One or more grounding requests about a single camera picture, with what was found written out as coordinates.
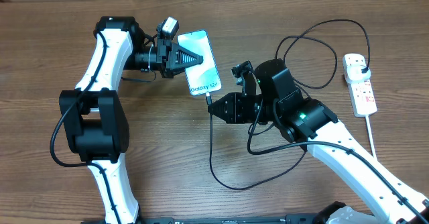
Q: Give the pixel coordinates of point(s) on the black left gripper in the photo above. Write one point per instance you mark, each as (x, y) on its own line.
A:
(168, 58)

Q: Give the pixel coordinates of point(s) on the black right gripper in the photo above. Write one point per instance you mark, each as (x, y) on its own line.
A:
(233, 114)

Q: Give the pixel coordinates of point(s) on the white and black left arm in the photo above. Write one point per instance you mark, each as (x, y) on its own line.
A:
(92, 116)

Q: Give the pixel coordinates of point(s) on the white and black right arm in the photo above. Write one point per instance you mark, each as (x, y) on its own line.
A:
(269, 94)

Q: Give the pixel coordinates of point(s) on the white charger plug adapter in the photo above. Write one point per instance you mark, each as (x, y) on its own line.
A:
(355, 74)

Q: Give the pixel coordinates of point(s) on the white power strip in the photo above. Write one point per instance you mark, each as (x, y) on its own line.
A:
(361, 93)

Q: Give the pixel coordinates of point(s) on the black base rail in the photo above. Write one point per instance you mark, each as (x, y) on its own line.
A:
(321, 217)

